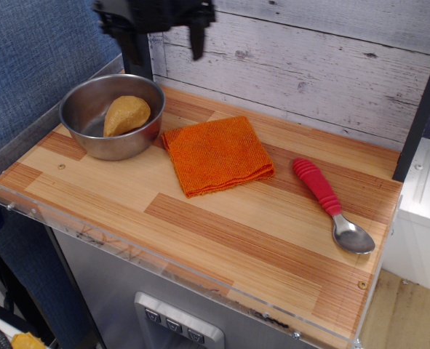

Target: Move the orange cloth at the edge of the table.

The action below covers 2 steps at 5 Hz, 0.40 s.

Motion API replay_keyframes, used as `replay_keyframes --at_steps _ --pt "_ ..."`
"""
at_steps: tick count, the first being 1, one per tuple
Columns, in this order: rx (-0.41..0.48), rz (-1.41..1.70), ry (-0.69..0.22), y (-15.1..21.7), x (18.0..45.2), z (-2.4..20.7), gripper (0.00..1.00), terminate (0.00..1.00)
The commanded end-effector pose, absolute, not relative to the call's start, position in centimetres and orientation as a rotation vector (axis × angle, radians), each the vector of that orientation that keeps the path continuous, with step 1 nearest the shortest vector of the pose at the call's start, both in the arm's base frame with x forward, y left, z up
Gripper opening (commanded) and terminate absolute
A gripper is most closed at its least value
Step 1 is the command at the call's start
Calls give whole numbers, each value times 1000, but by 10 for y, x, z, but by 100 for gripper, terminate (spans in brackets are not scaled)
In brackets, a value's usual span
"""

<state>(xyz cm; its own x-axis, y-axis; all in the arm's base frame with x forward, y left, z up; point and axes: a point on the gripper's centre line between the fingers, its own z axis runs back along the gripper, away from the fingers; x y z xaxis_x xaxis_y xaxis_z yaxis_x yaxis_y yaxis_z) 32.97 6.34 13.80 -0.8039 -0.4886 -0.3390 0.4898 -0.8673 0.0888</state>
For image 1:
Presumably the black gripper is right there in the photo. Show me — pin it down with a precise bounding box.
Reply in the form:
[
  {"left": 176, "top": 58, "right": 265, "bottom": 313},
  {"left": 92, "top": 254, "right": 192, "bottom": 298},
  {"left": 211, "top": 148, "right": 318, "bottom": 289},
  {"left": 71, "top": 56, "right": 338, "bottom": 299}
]
[{"left": 92, "top": 0, "right": 215, "bottom": 65}]

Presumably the orange cloth napkin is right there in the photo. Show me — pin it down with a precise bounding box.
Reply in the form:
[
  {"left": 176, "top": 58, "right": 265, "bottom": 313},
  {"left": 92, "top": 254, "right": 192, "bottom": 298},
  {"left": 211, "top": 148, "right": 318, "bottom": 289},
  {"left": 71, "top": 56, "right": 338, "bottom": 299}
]
[{"left": 162, "top": 116, "right": 276, "bottom": 198}]

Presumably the tan pear shaped toy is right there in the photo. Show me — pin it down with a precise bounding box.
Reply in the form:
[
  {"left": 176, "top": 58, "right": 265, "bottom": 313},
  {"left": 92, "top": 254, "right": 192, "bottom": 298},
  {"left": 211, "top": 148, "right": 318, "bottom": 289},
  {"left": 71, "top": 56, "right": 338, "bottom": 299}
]
[{"left": 103, "top": 96, "right": 151, "bottom": 137}]

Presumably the stainless steel bowl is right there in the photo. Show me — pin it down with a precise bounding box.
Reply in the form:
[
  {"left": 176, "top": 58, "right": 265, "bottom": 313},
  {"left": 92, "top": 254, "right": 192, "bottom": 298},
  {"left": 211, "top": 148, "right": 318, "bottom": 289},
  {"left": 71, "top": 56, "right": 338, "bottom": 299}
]
[{"left": 59, "top": 74, "right": 165, "bottom": 161}]

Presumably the clear acrylic edge guard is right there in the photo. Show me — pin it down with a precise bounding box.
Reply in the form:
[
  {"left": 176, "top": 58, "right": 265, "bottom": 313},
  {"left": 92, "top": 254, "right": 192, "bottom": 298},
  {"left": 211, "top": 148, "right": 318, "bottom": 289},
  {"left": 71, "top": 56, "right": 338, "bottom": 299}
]
[{"left": 0, "top": 174, "right": 394, "bottom": 348}]

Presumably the stainless steel cabinet front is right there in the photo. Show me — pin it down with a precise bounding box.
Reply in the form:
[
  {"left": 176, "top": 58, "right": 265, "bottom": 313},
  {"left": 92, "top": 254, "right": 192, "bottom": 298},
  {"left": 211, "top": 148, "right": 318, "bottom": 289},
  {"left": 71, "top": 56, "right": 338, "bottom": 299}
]
[{"left": 54, "top": 230, "right": 308, "bottom": 348}]

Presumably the silver button control panel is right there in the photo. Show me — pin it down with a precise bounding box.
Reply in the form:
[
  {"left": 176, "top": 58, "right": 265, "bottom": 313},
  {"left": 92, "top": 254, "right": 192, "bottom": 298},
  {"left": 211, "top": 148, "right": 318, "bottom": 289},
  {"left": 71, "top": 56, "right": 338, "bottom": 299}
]
[{"left": 134, "top": 292, "right": 225, "bottom": 348}]

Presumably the white ridged appliance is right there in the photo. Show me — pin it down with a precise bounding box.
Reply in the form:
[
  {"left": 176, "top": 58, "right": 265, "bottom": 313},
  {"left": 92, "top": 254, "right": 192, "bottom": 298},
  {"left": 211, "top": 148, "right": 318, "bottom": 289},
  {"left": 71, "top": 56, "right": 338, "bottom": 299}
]
[{"left": 382, "top": 138, "right": 430, "bottom": 289}]

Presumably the black vertical frame post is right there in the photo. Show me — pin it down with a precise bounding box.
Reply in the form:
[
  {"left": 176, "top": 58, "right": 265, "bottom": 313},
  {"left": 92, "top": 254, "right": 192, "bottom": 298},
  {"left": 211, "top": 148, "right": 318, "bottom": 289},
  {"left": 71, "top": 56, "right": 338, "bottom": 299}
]
[{"left": 122, "top": 34, "right": 153, "bottom": 80}]

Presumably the red handled metal spoon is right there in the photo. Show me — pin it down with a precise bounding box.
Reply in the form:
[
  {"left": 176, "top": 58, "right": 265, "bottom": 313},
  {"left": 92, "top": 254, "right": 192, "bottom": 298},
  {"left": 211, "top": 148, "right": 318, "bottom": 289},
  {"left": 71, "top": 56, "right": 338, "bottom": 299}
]
[{"left": 292, "top": 158, "right": 375, "bottom": 254}]

